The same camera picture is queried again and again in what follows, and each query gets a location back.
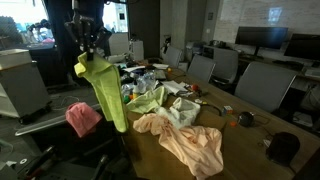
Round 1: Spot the white bottle yellow label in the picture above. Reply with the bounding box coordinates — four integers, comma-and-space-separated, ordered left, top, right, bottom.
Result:
132, 79, 141, 97

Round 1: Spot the white terry towel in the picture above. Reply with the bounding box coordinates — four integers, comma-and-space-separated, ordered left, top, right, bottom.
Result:
153, 96, 202, 131

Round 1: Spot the Rubik's cube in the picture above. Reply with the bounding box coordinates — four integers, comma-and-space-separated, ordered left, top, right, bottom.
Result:
222, 105, 234, 116

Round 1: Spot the white box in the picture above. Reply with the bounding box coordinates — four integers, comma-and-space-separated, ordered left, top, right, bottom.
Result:
128, 39, 145, 62

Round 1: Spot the white paper stack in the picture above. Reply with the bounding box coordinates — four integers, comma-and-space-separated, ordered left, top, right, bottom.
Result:
160, 80, 190, 95

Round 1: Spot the bright yellow microfibre cloth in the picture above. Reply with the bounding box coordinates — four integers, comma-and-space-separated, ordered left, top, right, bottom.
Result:
73, 51, 130, 134

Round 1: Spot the grey office chair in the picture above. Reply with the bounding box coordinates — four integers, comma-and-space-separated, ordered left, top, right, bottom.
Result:
233, 61, 298, 114
162, 45, 184, 69
210, 48, 240, 85
186, 54, 217, 84
14, 98, 134, 180

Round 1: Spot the large black monitor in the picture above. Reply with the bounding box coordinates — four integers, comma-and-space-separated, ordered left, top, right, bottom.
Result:
234, 26, 289, 58

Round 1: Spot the black curtain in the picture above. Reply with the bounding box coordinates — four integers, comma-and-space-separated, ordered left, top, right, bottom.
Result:
42, 0, 108, 87

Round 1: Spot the black round object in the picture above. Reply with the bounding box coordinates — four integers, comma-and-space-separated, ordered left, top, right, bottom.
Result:
236, 111, 256, 128

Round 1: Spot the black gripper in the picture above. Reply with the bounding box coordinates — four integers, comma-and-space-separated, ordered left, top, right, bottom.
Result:
64, 14, 113, 63

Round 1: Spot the white grey cabinet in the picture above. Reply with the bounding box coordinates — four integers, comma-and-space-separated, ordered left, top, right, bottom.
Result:
0, 48, 53, 125

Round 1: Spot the peach shirt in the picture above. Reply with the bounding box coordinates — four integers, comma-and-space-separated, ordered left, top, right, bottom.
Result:
132, 113, 225, 180

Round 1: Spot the wall whiteboard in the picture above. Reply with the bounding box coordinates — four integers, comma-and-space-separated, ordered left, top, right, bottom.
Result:
213, 0, 320, 44

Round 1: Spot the black cylinder speaker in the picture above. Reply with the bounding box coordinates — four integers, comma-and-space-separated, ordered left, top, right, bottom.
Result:
265, 131, 301, 167

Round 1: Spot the clear plastic bag pile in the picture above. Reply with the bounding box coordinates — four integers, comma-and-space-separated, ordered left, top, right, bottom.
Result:
119, 70, 158, 98

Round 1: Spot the pale green towel cloth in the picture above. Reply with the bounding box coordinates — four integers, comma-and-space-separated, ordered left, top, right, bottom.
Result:
125, 85, 169, 115

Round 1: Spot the pink shirt with orange stripes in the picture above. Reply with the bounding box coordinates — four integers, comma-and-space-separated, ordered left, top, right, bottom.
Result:
65, 101, 104, 139

